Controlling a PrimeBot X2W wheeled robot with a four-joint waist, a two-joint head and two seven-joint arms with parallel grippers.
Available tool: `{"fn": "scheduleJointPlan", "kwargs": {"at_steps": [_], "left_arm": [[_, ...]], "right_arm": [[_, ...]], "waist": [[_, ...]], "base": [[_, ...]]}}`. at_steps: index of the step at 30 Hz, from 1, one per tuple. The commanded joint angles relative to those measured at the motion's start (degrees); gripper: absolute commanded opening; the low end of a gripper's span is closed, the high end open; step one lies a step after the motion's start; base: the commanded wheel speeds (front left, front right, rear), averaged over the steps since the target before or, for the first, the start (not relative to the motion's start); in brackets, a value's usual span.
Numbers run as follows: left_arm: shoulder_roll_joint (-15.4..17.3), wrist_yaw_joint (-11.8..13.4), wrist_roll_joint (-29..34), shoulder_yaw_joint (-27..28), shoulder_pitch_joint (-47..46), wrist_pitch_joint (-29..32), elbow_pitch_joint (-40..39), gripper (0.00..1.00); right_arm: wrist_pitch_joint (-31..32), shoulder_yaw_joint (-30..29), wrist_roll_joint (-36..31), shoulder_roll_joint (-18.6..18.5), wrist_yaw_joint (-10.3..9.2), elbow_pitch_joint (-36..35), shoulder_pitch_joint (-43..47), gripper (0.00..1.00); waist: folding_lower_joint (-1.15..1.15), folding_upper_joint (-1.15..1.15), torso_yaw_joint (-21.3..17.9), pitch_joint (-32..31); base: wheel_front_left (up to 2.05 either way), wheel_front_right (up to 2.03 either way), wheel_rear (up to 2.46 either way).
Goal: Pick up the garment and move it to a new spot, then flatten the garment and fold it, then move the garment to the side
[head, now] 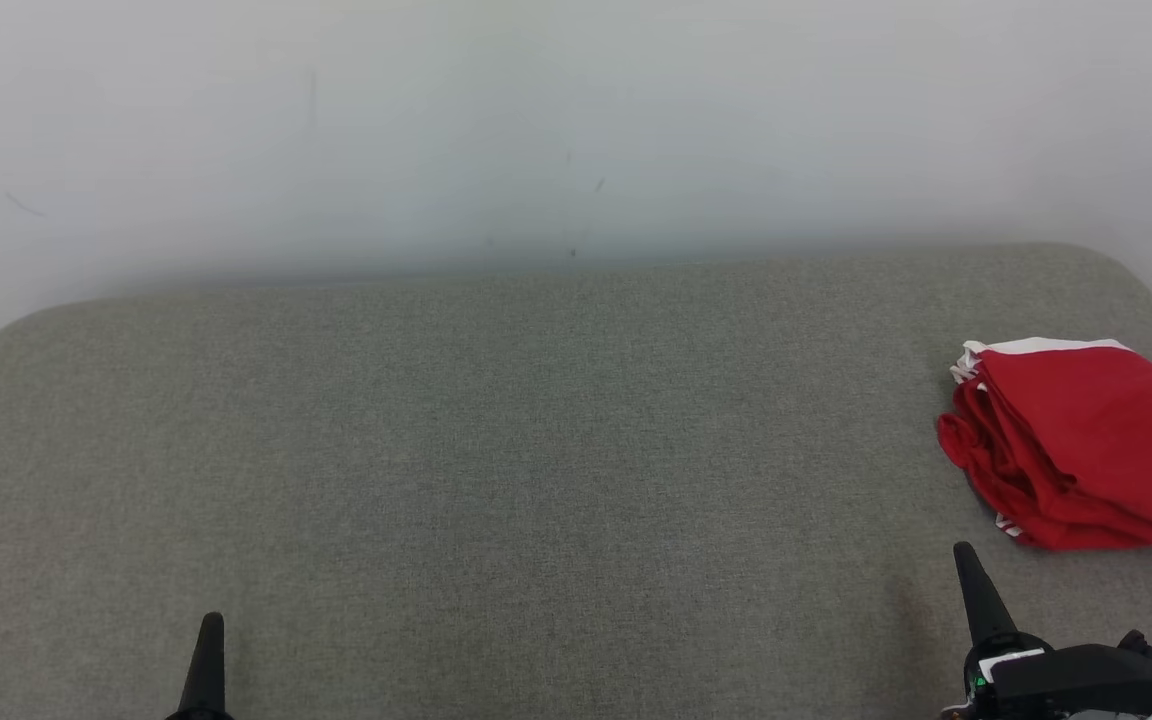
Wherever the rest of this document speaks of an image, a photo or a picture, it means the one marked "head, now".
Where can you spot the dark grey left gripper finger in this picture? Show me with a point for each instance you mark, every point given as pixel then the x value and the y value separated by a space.
pixel 204 670

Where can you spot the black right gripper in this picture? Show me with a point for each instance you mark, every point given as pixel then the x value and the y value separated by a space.
pixel 1066 685

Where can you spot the red Bulls basketball jersey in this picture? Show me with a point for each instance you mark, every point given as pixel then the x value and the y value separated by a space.
pixel 1066 530

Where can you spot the grey fabric sofa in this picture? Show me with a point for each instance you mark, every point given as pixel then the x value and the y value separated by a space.
pixel 486 450

